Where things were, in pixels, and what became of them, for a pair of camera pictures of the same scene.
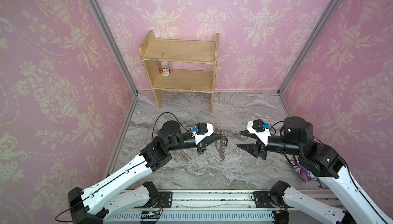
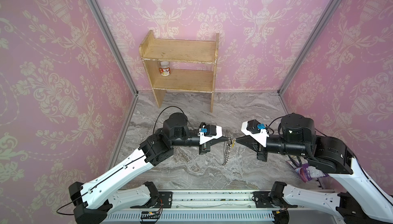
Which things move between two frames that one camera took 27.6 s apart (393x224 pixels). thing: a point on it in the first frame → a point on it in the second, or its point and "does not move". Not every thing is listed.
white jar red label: (165, 69) does not move
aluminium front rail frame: (189, 207) does not move
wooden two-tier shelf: (192, 64) does not move
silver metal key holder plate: (220, 144) → (228, 148)
